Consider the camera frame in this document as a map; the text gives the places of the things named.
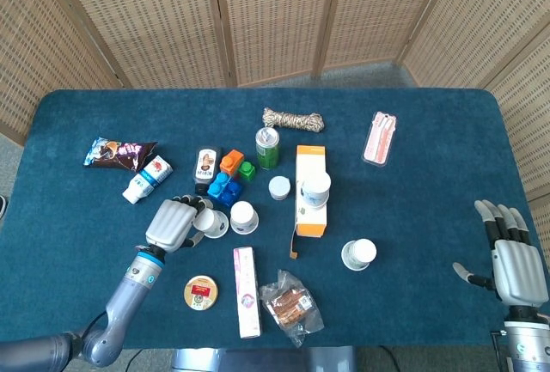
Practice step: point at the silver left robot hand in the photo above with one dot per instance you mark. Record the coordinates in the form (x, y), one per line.
(172, 226)

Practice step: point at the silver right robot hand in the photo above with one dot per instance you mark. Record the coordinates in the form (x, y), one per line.
(517, 273)

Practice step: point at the floral paper cup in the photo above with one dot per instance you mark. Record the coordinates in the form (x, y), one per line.
(361, 251)
(212, 223)
(244, 215)

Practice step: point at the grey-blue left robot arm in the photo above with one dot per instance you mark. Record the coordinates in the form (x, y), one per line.
(129, 294)

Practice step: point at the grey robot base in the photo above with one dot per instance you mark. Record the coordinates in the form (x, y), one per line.
(258, 361)

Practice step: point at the stack of floral paper cups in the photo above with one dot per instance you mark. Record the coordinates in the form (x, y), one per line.
(315, 187)

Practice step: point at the white blue milk bottle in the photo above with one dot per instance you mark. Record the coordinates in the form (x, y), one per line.
(148, 178)

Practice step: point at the light blue toy block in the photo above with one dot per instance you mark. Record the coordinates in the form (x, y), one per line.
(219, 183)

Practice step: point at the dark blue toy block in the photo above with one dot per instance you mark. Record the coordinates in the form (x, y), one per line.
(232, 195)

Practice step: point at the nut-label bottle black cap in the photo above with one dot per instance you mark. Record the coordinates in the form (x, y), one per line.
(206, 166)

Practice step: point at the round gold tin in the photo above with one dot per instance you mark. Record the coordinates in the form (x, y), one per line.
(201, 292)

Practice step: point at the orange toy building block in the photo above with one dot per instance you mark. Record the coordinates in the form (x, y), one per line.
(231, 162)

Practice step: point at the brown snack bag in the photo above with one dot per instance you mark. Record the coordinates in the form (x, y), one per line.
(116, 155)

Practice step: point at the green toy building block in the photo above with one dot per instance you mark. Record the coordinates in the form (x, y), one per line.
(246, 172)

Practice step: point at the pink white toothpaste box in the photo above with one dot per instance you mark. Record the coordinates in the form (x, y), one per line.
(247, 294)

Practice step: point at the white jar grey lid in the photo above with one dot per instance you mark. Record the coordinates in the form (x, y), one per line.
(279, 187)

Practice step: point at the green drink can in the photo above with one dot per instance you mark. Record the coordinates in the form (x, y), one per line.
(267, 153)

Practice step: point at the white and orange carton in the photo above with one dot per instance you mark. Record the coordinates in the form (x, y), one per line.
(311, 226)

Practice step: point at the bread in clear bag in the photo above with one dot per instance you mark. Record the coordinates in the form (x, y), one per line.
(290, 307)

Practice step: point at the dark shoe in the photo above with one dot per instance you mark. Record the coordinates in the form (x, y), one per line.
(2, 206)

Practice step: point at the pink razor blister pack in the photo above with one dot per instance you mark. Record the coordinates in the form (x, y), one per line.
(380, 140)

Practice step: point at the woven bamboo folding screen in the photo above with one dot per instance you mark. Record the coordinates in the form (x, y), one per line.
(275, 15)

